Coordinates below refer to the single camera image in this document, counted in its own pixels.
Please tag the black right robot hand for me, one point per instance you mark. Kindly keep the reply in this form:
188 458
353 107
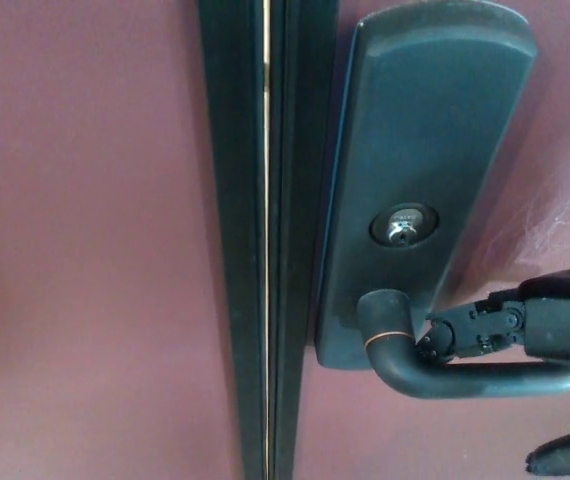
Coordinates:
560 320

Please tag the silver lock cylinder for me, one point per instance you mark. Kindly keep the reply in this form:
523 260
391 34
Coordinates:
404 227

